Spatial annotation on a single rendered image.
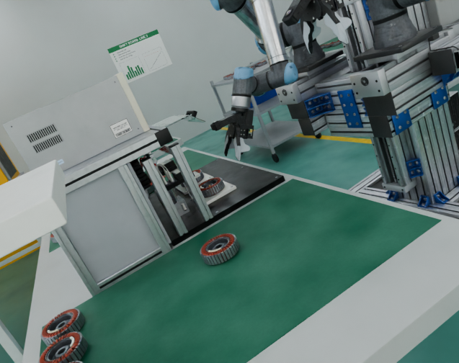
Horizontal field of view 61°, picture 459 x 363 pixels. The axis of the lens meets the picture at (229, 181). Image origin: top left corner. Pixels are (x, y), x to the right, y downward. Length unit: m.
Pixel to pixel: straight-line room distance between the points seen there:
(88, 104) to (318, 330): 0.95
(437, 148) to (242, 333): 1.47
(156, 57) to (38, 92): 1.94
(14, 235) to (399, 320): 0.61
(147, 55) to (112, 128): 5.63
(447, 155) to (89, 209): 1.63
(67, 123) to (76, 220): 0.31
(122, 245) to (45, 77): 5.62
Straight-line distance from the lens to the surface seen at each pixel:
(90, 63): 6.80
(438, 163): 2.08
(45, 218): 0.45
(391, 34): 1.58
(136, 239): 1.28
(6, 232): 0.46
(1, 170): 4.96
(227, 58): 7.37
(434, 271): 0.85
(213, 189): 1.48
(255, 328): 0.84
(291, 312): 0.84
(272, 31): 1.58
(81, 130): 1.33
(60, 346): 1.13
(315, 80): 1.92
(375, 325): 0.76
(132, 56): 6.89
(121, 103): 1.34
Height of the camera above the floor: 1.28
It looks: 18 degrees down
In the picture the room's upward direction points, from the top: 24 degrees counter-clockwise
